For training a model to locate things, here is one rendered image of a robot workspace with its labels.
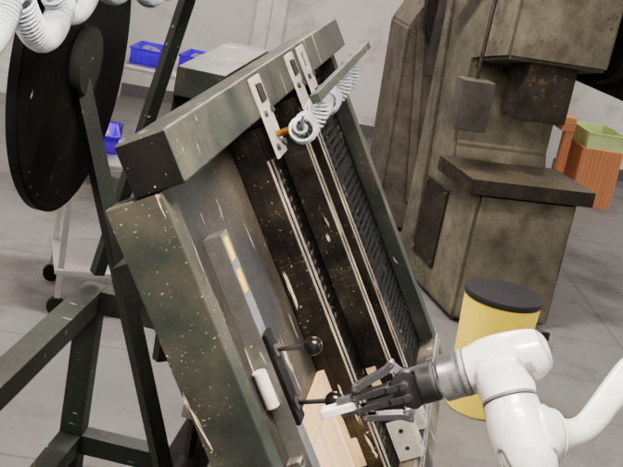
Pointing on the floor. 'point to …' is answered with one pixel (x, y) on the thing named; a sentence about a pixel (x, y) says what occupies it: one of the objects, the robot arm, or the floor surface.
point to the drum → (492, 321)
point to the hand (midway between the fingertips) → (338, 408)
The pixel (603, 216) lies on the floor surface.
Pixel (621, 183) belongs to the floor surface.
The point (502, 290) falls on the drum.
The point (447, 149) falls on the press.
